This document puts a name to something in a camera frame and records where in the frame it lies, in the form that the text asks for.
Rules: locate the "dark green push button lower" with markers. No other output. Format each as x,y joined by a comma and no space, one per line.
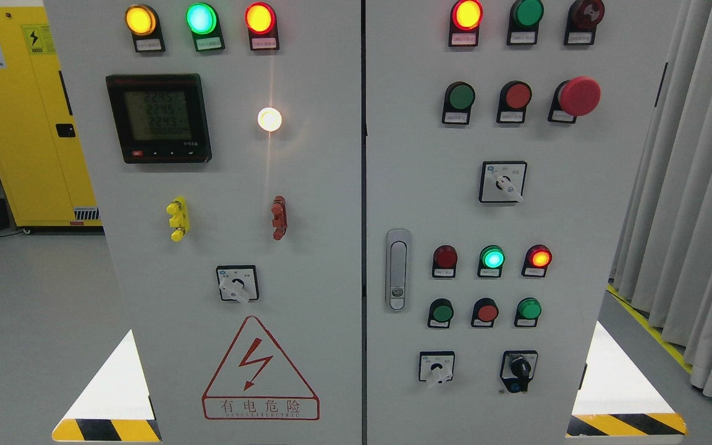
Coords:
440,314

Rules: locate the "red push button lower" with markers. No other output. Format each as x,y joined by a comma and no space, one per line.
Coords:
484,313

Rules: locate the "green push button upper row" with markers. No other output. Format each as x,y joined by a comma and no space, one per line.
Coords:
457,104

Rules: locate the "bright green push button lower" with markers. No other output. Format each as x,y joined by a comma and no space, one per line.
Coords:
528,313

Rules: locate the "red push button upper row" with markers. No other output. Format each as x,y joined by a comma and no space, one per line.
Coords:
513,101

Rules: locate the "red emergency stop mushroom button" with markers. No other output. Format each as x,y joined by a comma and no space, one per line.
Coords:
574,98

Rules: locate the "red terminal connector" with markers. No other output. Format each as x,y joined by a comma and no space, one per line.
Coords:
279,221

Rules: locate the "red indicator light middle left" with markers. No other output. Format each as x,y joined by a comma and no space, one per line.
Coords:
444,262

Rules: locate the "red indicator light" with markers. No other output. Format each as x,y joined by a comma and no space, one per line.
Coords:
464,24
444,262
536,261
262,27

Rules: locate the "white lit indicator lamp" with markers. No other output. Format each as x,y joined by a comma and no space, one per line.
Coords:
269,119

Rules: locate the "green indicator light middle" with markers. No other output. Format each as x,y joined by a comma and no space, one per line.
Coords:
490,262

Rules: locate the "green indicator light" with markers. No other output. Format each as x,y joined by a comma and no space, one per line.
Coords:
523,23
205,27
490,262

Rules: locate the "left grey cabinet door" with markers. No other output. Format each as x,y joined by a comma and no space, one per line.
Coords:
310,280

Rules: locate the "grey cabinet door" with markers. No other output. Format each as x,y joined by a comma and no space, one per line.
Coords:
310,280
424,176

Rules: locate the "right grey cabinet door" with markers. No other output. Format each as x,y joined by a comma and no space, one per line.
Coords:
424,176

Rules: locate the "yellow terminal connector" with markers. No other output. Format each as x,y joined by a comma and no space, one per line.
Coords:
179,218

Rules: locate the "red indicator light middle right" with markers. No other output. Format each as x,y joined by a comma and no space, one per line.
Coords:
536,261

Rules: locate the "red electric hazard warning sticker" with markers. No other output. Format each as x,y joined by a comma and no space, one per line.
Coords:
256,380

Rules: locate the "black digital power meter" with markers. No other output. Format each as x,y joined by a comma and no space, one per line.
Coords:
160,118

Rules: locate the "red indicator light top left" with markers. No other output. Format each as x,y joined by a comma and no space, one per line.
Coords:
262,27

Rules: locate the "red indicator light top right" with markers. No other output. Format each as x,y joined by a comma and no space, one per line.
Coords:
464,24

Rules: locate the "green indicator light top left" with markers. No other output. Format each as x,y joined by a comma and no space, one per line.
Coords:
205,27

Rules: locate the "green indicator light top right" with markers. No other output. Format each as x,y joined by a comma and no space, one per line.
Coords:
523,23

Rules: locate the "yellow indicator light top left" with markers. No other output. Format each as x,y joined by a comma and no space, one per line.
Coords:
145,28

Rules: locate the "dark red buzzer top right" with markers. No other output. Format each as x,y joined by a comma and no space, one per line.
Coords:
582,20

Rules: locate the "grey curtain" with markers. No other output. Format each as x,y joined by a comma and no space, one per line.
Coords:
663,264

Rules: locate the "yellow safety cabinet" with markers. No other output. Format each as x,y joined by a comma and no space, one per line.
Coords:
42,167

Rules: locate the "silver cabinet door handle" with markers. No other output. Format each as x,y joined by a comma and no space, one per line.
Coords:
396,268

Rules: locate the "left panel rotary selector switch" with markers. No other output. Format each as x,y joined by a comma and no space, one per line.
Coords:
238,283

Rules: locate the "upper right rotary selector switch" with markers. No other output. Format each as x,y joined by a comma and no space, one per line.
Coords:
502,182

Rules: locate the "lower right rotary selector switch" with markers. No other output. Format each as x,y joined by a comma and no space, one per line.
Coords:
436,367

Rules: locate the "black key switch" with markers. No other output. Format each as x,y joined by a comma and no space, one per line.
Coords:
518,370

